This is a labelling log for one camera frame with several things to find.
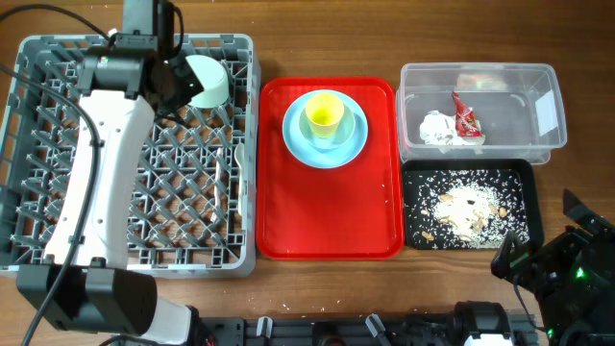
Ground green bowl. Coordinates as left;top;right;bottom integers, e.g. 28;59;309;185
186;55;230;109

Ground white plastic spoon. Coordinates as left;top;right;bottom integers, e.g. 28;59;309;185
234;142;245;216

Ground rice and food scraps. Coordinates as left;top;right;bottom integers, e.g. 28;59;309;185
402;169;529;250

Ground red snack wrapper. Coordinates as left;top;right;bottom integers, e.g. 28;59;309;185
452;91;482;137

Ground white plastic fork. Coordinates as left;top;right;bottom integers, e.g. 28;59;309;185
210;148;223;223

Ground white tissue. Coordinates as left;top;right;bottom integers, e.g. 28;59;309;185
419;111;485;145

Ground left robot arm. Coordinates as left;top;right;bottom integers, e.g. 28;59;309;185
16;50;207;345

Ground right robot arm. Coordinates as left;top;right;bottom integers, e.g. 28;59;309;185
491;189;614;345

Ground grey dishwasher rack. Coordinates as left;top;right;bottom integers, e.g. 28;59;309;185
1;34;261;279

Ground clear plastic bin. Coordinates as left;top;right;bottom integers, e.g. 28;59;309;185
396;62;567;164

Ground black plastic tray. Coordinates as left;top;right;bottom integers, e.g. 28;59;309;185
402;159;545;246

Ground light blue plate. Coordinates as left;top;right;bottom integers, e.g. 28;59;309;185
282;89;369;169

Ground yellow plastic cup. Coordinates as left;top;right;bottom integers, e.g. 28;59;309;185
305;92;345;138

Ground red plastic tray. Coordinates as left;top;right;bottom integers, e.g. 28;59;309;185
256;77;405;260

